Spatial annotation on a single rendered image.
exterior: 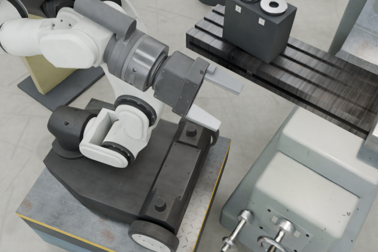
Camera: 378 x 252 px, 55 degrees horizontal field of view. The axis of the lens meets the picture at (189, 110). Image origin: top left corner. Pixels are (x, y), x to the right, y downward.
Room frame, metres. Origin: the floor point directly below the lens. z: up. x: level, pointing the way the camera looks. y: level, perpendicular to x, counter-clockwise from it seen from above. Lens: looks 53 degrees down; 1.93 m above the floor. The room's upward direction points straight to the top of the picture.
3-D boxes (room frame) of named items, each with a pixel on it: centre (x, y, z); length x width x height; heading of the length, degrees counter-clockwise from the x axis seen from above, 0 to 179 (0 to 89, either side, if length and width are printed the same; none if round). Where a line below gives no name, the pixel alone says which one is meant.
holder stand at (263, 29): (1.06, -0.25, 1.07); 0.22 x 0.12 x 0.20; 47
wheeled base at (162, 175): (0.79, 0.28, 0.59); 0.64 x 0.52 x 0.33; 70
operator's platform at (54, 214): (0.79, 0.27, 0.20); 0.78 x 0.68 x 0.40; 70
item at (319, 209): (0.78, -0.59, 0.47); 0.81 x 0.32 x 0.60; 143
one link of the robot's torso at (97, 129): (0.80, 0.31, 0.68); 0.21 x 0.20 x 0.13; 70
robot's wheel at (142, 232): (0.46, 0.14, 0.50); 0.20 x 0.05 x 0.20; 70
